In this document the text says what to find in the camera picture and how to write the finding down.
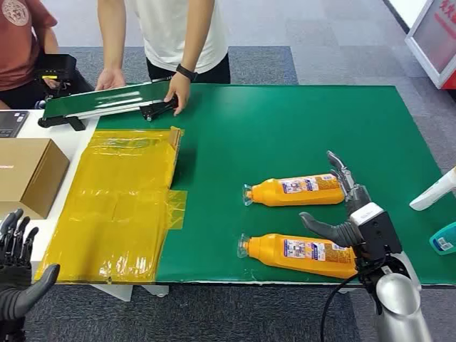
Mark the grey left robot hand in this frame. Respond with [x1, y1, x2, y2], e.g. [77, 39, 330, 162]
[0, 209, 60, 342]

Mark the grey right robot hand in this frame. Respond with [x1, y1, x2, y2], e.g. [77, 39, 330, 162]
[299, 150, 373, 249]

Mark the orange bottle with label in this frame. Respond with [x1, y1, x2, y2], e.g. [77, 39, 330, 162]
[237, 233, 358, 280]
[242, 173, 347, 207]

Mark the white plastic bottle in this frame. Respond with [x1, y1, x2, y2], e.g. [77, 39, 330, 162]
[409, 166, 456, 212]

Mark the teal plastic bottle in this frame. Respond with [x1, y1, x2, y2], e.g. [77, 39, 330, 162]
[429, 222, 456, 257]

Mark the brown cardboard box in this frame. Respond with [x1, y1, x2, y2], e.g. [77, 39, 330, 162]
[0, 138, 70, 221]

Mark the green table mat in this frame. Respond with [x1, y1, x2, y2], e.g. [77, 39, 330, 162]
[95, 83, 456, 286]

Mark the yellow plastic sheet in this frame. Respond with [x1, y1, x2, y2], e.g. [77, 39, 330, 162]
[35, 126, 188, 284]

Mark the dark laptop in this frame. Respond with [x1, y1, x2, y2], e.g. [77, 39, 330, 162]
[0, 110, 30, 139]

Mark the green conveyor belt unit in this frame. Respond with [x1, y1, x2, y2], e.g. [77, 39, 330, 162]
[38, 80, 179, 132]

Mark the white framed red sign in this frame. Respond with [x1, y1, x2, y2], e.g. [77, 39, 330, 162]
[405, 0, 456, 90]

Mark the black handheld device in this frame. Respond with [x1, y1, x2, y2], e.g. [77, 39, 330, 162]
[34, 53, 78, 91]

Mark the person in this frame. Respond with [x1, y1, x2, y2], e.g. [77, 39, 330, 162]
[94, 0, 232, 117]
[0, 0, 94, 110]

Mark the black wristwatch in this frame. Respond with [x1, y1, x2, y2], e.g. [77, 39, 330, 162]
[176, 63, 198, 83]

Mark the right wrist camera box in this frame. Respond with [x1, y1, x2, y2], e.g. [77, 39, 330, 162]
[350, 202, 403, 259]

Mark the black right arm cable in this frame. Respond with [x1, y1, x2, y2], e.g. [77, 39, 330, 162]
[319, 272, 362, 342]

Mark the white table base bracket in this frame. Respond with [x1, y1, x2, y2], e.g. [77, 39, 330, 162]
[89, 283, 171, 303]

